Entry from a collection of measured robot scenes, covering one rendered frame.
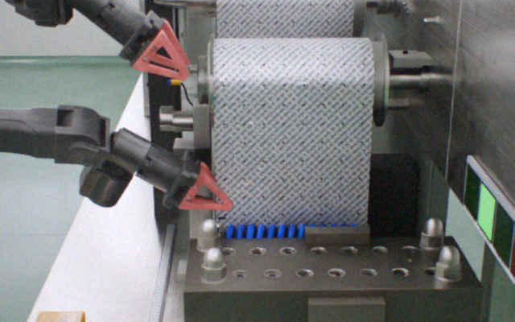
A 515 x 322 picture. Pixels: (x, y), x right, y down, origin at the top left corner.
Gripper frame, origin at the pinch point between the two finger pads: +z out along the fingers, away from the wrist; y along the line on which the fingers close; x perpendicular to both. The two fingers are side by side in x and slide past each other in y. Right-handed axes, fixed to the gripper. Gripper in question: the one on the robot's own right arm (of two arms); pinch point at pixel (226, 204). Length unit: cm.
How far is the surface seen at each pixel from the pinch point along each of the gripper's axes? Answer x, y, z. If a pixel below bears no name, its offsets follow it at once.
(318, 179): 10.6, 0.2, 10.0
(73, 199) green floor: -133, -257, -15
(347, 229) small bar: 7.4, 5.2, 16.5
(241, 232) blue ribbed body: -1.6, 3.5, 3.5
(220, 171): 4.1, 0.2, -3.6
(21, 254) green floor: -138, -196, -24
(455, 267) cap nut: 14.2, 17.9, 27.5
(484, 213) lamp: 25.1, 29.6, 20.2
